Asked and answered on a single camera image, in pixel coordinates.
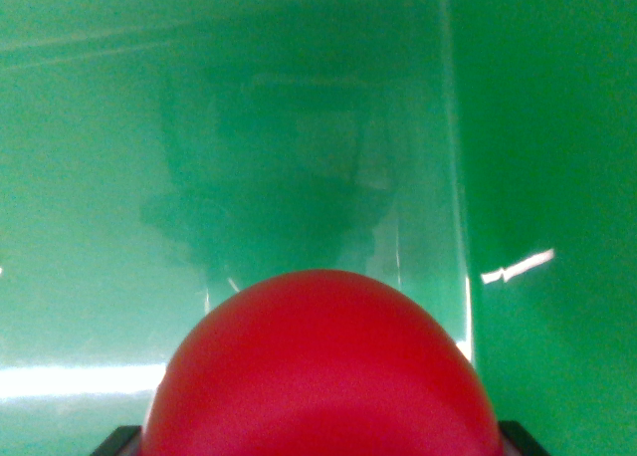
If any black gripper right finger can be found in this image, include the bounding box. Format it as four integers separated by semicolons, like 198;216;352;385
496;419;550;456

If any green plastic bin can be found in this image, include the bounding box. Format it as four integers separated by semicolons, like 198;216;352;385
0;0;637;456

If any red toy apple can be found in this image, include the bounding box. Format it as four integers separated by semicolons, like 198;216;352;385
138;269;503;456

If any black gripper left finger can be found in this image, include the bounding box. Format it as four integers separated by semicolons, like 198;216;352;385
92;425;145;456

